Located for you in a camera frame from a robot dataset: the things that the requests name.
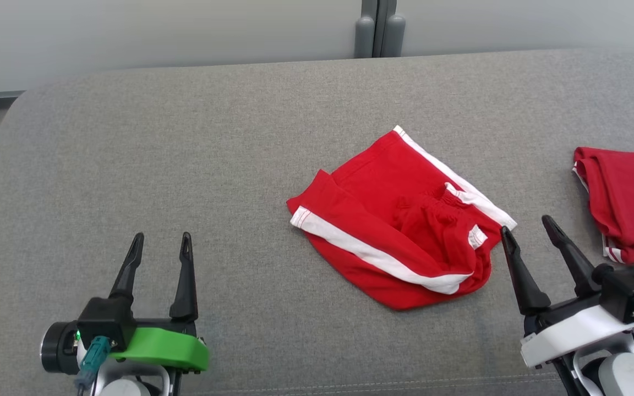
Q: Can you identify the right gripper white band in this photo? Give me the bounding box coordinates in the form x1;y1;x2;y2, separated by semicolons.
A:
500;215;634;369

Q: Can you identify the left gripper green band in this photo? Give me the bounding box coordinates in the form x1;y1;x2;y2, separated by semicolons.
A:
109;232;210;372

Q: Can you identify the red Bulls jersey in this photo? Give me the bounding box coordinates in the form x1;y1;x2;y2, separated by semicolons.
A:
287;125;518;311

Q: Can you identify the left cable teal connector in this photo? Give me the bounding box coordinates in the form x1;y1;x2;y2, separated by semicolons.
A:
74;335;111;394

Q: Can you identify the grey metal partition post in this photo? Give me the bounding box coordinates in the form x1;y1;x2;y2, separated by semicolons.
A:
354;0;377;59
378;0;407;58

